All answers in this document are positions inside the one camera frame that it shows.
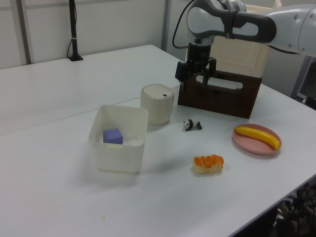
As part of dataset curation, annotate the cream mini trash can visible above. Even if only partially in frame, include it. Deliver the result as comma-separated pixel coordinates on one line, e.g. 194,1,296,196
140,84,175,126

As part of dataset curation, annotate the toy bread with orange topping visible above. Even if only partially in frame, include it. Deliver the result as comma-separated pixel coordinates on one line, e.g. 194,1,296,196
192,154,225,175

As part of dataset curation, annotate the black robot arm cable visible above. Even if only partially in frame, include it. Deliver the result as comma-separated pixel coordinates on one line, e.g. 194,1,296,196
172,0,196,49

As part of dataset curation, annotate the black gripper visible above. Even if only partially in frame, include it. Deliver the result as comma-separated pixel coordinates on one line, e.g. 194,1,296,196
175,42,217,91

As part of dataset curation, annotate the yellow toy banana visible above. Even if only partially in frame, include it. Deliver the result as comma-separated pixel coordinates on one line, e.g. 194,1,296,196
234,126,281,151

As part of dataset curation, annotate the panda toy figure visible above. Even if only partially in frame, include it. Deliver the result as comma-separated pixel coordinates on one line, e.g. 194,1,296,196
183,118,203,132

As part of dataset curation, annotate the black pole stand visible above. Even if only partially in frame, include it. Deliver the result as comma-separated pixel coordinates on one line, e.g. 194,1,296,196
68,0,84,62

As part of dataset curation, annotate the white translucent plastic box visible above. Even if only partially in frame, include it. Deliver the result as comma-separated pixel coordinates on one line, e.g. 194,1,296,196
88,104,149,173

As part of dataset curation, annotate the grey metal frame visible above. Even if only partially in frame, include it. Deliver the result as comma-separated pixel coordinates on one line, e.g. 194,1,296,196
291,55,316,111

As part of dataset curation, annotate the dark brown wooden drawer box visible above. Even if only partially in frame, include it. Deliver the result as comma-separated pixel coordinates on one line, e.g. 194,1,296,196
177,70,262,120

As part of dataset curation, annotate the cream plastic storage box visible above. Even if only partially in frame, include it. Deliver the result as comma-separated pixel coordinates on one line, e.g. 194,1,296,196
209,4,272,79

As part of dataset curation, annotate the pink plate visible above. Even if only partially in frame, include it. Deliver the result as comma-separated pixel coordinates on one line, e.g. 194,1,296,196
232,123,282,156

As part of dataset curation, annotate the black wire clutter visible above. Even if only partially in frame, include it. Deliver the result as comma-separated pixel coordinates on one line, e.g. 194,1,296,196
273,177,316,237

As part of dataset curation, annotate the purple cube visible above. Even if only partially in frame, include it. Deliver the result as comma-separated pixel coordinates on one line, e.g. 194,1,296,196
103,128,123,145

